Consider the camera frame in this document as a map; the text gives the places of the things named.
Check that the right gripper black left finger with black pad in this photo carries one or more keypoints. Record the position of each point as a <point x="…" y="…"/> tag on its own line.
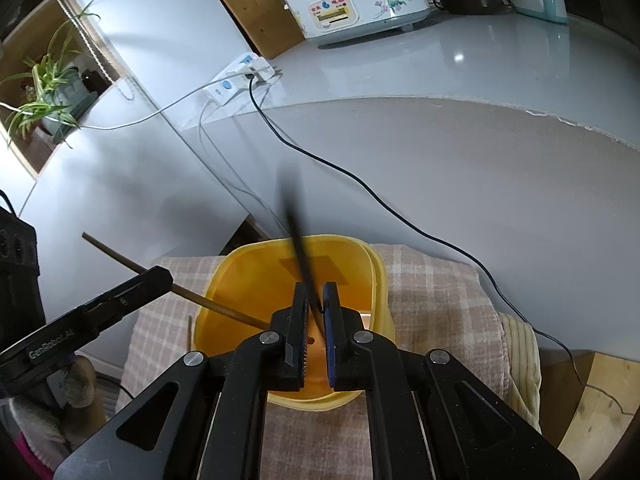
<point x="203" y="418"/>

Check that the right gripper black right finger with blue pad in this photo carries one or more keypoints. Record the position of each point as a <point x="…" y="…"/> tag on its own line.
<point x="429" y="416"/>

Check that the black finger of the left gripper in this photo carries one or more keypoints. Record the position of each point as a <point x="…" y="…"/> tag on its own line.
<point x="48" y="349"/>

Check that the long dark brown chopstick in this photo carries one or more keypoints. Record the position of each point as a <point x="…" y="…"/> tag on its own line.
<point x="287" y="180"/>

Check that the pink white gloved hand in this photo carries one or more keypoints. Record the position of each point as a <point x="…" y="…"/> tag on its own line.
<point x="47" y="437"/>

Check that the pink plaid cloth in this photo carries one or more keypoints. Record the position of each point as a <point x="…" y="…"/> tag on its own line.
<point x="434" y="303"/>

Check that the yellow striped towel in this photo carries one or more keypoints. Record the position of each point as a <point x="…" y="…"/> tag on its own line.
<point x="523" y="394"/>

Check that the yellow plastic container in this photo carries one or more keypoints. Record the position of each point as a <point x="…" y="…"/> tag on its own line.
<point x="259" y="279"/>

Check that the potted spider plant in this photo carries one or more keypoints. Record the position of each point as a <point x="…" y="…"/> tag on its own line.
<point x="50" y="73"/>

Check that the white power strip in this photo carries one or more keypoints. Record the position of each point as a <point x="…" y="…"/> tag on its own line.
<point x="236" y="77"/>

